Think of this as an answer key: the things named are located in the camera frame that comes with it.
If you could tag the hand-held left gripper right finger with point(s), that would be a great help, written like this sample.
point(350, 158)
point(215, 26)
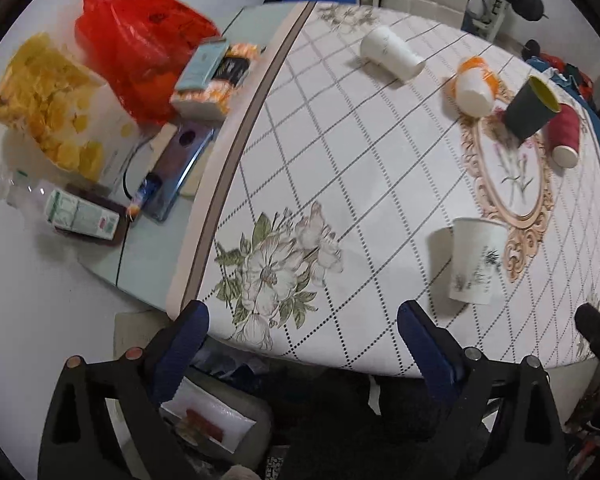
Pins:
point(422, 342)

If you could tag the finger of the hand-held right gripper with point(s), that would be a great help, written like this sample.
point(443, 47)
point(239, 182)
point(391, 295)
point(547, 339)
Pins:
point(597, 327)

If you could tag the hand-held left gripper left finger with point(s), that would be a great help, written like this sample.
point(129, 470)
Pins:
point(186, 340)

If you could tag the white cup with plant print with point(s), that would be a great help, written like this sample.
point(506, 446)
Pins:
point(472, 262)

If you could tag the red paper cup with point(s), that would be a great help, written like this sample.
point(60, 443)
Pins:
point(562, 132)

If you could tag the dark cup with yellow inside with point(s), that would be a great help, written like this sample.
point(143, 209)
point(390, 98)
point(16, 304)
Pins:
point(530, 110)

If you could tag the orange and white paper cup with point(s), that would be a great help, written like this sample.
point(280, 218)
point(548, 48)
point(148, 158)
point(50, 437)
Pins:
point(472, 87)

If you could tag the plain white paper cup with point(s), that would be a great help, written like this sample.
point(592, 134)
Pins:
point(391, 52)

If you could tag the white tray with food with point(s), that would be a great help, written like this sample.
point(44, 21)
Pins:
point(215, 422)

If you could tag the white and green box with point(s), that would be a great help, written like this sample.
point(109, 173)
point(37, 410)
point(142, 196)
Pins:
point(80, 214)

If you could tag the floral checked tablecloth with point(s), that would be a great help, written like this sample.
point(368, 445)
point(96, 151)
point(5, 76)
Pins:
point(360, 185)

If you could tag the purple phone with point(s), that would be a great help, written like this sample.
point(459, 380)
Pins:
point(180, 165)

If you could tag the clear plastic bottle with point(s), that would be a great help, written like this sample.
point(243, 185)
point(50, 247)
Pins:
point(22, 192)

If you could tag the orange and white tissue pack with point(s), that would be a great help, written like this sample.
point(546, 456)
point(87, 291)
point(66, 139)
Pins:
point(205, 97)

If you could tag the pile of coloured clothes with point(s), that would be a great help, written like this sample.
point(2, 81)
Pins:
point(567, 67)

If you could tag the yellow chips bag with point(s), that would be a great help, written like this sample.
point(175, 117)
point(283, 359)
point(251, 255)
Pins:
point(50, 105)

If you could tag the black packet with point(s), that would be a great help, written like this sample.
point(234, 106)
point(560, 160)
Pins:
point(231, 71)

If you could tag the teal box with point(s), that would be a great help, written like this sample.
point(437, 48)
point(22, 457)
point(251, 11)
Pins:
point(202, 67)

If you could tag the red plastic bag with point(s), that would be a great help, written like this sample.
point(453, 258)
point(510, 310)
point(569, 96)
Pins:
point(130, 45)

